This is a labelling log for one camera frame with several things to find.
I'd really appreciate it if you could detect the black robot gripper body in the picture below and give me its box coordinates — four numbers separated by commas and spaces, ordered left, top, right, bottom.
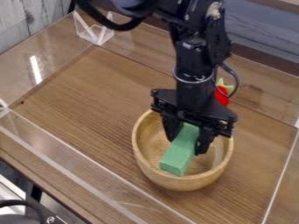
151, 70, 237, 137

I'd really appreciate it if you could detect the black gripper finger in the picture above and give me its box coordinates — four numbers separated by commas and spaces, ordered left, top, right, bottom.
161, 113, 183, 142
195, 127, 215, 155

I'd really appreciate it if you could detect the green rectangular block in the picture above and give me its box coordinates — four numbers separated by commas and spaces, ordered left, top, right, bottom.
159, 123, 200, 176

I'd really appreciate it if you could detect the brown wooden bowl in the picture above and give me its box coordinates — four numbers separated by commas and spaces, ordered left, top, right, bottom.
132, 109, 233, 192

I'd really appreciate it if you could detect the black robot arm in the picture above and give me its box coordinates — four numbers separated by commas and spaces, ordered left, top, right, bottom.
74, 0, 239, 155

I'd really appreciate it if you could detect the red toy strawberry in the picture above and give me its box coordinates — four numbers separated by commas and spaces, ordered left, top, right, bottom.
213, 78, 235, 107

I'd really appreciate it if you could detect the black clamp under table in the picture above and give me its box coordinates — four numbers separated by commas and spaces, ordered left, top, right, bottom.
0, 181, 69, 224

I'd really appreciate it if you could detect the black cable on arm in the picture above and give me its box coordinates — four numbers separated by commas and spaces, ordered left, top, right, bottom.
213, 62, 240, 99

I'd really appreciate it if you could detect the clear acrylic corner bracket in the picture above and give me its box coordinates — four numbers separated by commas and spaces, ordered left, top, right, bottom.
72, 11, 115, 46

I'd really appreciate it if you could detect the clear acrylic front wall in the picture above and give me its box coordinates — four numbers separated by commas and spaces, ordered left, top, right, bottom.
0, 99, 195, 224

